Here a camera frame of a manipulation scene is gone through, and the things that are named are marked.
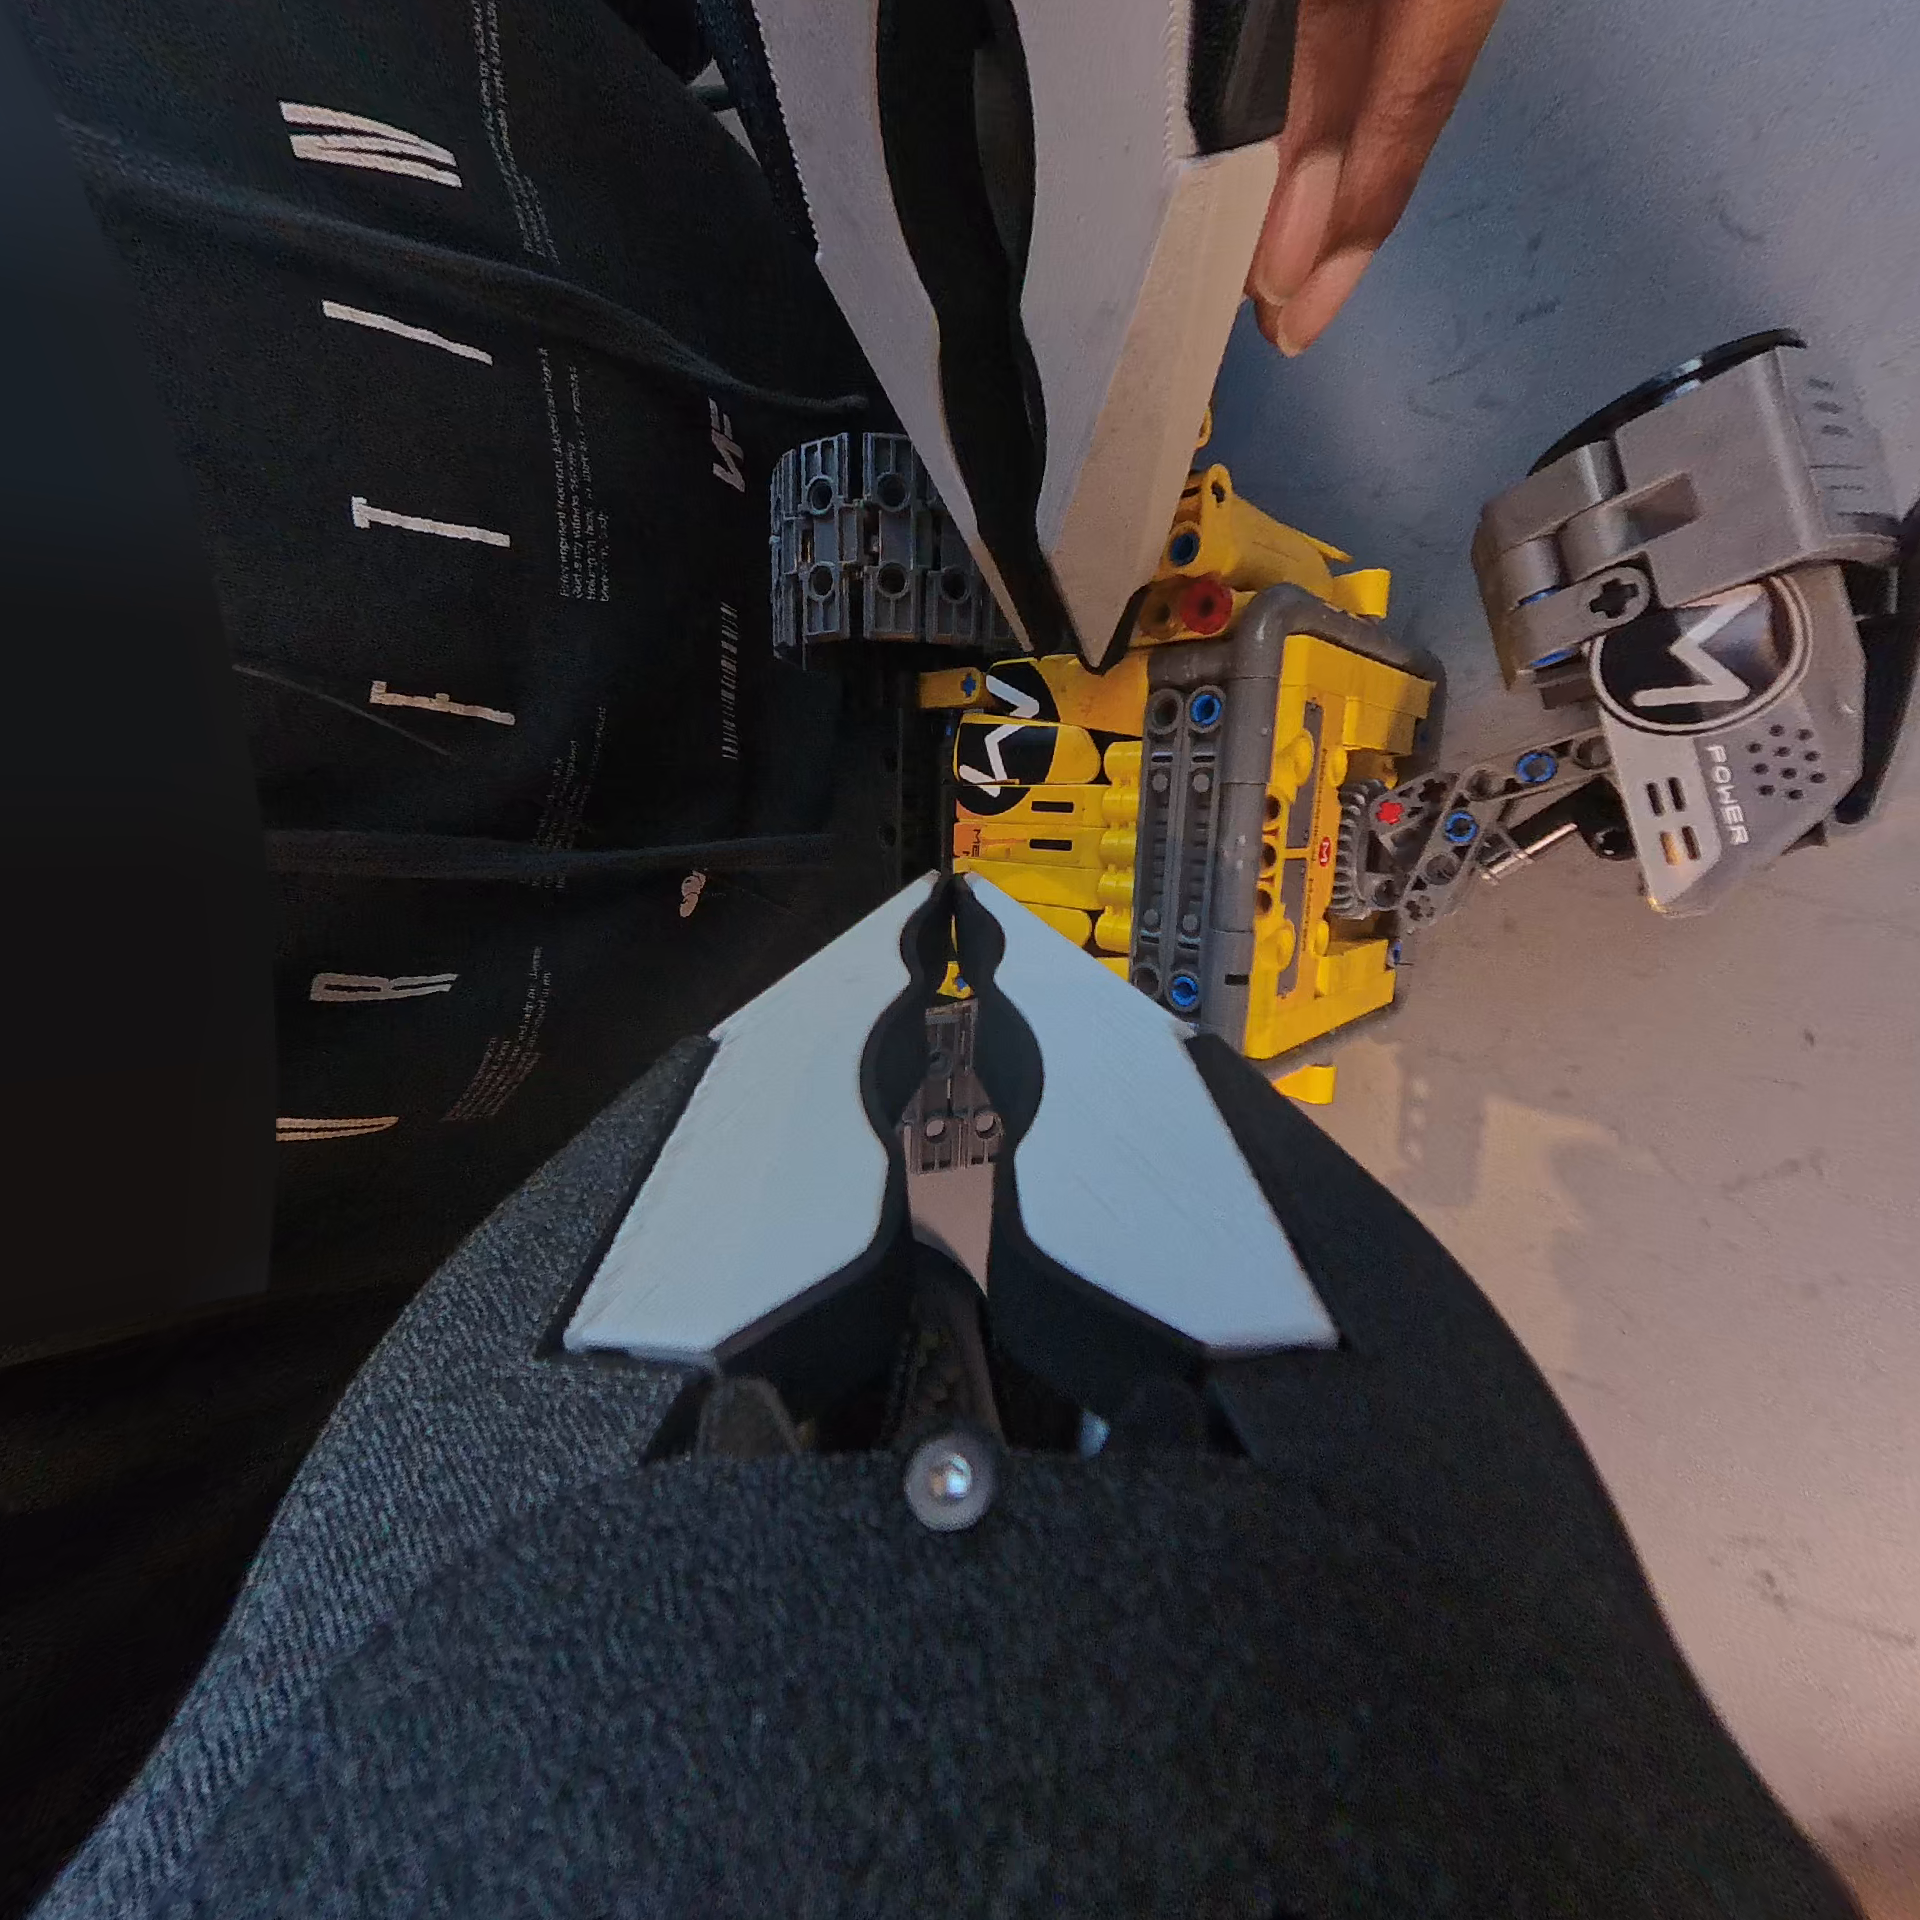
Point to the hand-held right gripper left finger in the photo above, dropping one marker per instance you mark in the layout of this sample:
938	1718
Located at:
734	1155

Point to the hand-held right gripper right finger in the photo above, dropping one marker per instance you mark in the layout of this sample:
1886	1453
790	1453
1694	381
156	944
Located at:
1148	1155

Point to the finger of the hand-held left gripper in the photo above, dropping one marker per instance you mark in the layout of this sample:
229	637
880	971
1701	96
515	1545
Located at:
1124	376
868	224

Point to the yellow building-block toy robot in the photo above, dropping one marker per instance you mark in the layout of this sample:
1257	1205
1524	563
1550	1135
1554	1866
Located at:
1290	721

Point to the person's left hand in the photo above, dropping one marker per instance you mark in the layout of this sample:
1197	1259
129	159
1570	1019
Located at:
1365	149

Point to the black printed hoodie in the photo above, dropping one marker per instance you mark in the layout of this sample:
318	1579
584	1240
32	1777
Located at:
523	599

